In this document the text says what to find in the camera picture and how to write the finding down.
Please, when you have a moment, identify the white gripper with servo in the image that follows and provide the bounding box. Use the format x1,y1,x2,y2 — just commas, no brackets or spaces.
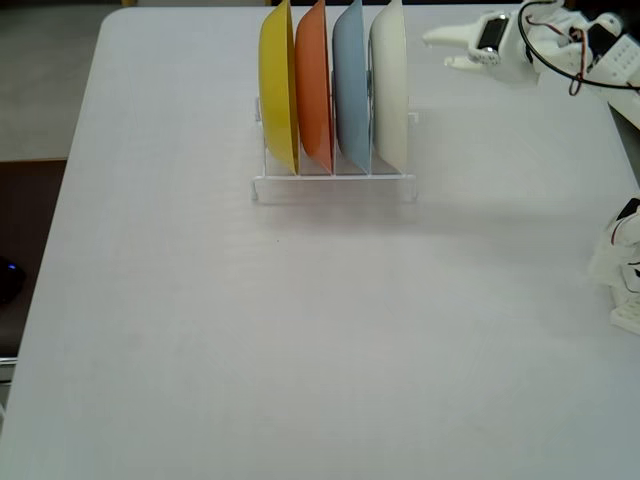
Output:
421,12,545,89

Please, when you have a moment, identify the yellow plate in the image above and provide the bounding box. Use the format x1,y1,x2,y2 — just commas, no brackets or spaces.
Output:
257,0,303,177

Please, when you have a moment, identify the orange plate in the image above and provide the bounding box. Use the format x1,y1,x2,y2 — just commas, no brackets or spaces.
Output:
294,0,335,176

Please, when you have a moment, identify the black computer mouse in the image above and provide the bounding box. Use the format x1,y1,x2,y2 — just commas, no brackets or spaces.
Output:
0,256,27,305

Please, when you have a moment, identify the dark brown side table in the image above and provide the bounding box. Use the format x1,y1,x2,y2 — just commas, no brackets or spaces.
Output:
0,158,69,359

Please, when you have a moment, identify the white wire dish rack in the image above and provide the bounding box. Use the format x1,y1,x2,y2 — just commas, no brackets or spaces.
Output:
248,94,421,205

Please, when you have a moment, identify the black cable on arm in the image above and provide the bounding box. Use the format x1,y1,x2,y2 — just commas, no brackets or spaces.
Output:
516,0,640,97

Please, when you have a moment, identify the cream plate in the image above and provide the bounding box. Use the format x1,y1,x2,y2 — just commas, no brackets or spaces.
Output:
368,0,411,174

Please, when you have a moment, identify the blue plate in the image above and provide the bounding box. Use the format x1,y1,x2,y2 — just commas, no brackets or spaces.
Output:
331,0,374,175

